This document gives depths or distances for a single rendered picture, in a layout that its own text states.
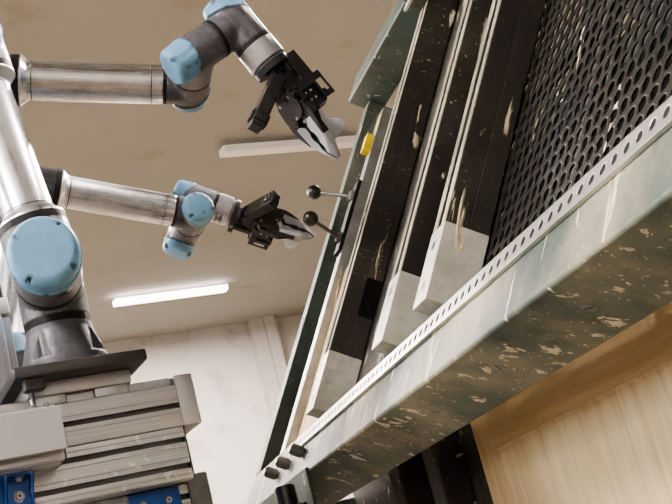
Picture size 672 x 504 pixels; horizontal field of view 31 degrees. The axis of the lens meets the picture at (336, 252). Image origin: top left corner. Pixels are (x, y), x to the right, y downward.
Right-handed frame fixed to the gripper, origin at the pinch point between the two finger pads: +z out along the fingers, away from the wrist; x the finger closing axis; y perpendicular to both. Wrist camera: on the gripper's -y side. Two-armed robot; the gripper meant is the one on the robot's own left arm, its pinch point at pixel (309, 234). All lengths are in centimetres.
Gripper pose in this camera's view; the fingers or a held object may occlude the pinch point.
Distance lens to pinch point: 298.3
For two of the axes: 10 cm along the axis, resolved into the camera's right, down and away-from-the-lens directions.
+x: -1.6, 7.1, -6.8
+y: -3.1, 6.2, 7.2
